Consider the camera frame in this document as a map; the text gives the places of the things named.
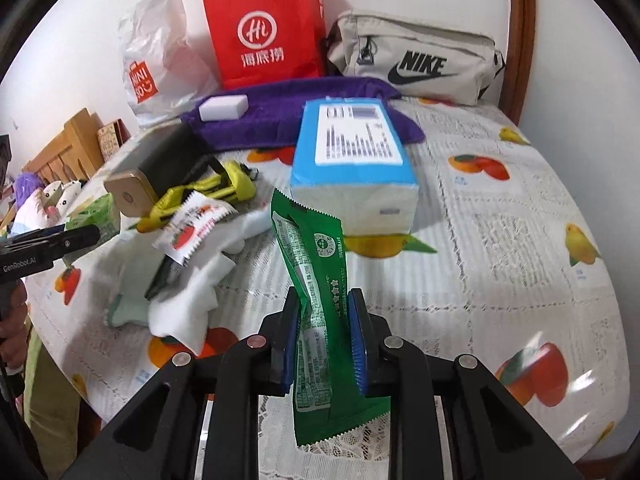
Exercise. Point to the black box with gold end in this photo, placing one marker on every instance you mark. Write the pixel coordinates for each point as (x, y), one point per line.
(160, 160)

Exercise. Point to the patterned small box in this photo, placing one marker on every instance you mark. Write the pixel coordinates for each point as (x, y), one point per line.
(111, 137)

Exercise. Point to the white cloth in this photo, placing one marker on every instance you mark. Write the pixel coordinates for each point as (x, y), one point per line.
(185, 310)

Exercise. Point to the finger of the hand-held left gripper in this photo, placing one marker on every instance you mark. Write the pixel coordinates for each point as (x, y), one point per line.
(70, 239)

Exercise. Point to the light wooden furniture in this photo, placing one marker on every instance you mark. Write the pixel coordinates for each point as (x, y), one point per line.
(65, 145)

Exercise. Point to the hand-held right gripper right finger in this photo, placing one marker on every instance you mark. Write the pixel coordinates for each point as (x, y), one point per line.
(357, 340)

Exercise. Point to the purple towel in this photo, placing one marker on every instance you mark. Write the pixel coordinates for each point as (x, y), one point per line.
(280, 115)

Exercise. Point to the green snack packet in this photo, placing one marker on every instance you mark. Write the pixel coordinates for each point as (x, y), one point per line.
(300, 250)

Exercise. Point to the light green cloth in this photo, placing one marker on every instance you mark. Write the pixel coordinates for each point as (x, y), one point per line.
(122, 312)

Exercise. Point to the plush toys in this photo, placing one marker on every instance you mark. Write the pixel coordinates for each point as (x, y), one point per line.
(45, 200)

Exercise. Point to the person's left hand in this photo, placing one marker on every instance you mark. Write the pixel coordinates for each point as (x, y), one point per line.
(12, 332)

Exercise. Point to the red and white snack packet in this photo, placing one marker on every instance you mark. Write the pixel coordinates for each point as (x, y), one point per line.
(195, 225)

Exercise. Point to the blue tissue pack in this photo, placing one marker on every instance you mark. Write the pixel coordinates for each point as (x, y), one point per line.
(350, 160)

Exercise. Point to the red paper bag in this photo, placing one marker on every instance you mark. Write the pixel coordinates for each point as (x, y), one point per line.
(265, 35)

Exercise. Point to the green tissue packet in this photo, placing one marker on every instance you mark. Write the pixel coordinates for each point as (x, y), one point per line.
(92, 212)

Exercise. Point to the brown wooden headboard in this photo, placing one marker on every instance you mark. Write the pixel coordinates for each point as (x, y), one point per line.
(520, 35)

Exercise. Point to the beige waist bag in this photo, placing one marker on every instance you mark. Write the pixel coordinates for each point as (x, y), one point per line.
(415, 60)

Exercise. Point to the white plastic bag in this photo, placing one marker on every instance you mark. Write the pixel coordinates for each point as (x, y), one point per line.
(155, 60)

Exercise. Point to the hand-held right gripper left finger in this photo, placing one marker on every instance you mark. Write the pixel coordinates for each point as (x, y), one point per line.
(290, 332)

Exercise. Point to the white eraser block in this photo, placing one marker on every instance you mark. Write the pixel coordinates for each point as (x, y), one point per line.
(223, 107)

